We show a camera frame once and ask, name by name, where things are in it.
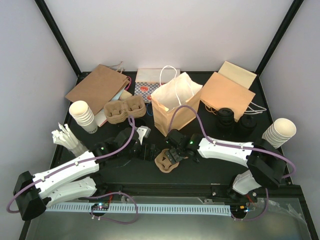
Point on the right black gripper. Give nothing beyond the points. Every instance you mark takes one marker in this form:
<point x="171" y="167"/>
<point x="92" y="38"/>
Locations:
<point x="172" y="157"/>

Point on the right stack of paper cups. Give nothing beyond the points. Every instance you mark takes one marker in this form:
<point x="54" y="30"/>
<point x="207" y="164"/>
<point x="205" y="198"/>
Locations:
<point x="279" y="132"/>

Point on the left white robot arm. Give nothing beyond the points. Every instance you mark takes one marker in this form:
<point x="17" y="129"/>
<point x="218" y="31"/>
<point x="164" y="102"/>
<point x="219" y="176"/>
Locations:
<point x="79" y="178"/>

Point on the stack of paper cups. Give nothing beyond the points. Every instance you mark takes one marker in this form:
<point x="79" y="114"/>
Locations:
<point x="83" y="115"/>
<point x="279" y="132"/>

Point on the orange kraft paper bag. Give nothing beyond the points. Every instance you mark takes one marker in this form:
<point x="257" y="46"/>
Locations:
<point x="168" y="98"/>

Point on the bundle of wrapped straws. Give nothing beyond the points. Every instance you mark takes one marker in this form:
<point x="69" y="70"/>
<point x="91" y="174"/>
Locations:
<point x="65" y="137"/>

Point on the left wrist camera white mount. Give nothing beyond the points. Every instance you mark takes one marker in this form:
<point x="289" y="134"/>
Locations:
<point x="143" y="132"/>

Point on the single pulp cup carrier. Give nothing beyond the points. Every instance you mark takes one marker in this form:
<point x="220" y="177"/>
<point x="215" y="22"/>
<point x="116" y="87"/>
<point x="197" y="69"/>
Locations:
<point x="162" y="162"/>

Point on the blue slotted cable duct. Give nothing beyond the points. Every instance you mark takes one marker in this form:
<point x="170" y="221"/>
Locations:
<point x="130" y="208"/>

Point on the right black frame post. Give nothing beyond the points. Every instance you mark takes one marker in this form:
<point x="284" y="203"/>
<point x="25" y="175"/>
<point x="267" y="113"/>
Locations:
<point x="287" y="20"/>

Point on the orange flat bag right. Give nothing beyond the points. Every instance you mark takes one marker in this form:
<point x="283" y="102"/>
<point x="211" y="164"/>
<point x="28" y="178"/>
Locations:
<point x="220" y="92"/>

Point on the black lid stack right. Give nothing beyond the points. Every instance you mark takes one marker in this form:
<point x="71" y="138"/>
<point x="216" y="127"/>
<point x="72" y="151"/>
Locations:
<point x="246" y="125"/>

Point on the checkered printed paper bag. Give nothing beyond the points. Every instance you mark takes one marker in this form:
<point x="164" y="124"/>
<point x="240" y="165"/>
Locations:
<point x="148" y="79"/>

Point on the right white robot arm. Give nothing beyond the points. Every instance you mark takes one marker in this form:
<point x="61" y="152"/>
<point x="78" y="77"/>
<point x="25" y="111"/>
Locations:
<point x="264" y="164"/>

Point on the black lid stack left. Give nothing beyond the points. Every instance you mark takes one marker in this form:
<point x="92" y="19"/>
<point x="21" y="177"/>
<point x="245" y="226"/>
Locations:
<point x="225" y="120"/>

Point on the left stack of paper cups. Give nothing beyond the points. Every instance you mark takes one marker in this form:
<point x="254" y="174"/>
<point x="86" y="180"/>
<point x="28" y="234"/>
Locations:
<point x="83" y="115"/>

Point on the left black frame post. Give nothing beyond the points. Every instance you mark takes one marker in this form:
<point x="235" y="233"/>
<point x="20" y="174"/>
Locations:
<point x="46" y="13"/>

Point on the stack of pulp cup carriers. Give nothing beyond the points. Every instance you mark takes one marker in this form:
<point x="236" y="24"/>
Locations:
<point x="119" y="110"/>

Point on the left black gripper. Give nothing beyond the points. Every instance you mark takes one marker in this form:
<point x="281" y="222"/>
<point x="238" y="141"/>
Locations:
<point x="153" y="156"/>

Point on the tan flat paper bag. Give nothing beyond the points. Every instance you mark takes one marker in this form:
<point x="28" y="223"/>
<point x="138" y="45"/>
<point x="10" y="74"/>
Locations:
<point x="237" y="74"/>

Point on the brown flat paper bag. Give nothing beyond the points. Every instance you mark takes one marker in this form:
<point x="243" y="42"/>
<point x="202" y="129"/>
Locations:
<point x="98" y="88"/>

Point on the black lid stack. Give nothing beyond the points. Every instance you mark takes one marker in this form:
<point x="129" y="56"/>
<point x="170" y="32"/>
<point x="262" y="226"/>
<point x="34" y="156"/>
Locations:
<point x="246" y="125"/>
<point x="225" y="120"/>

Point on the black frame post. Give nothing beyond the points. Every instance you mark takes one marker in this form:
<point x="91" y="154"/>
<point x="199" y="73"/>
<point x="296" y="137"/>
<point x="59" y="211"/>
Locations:
<point x="46" y="13"/>
<point x="287" y="20"/>

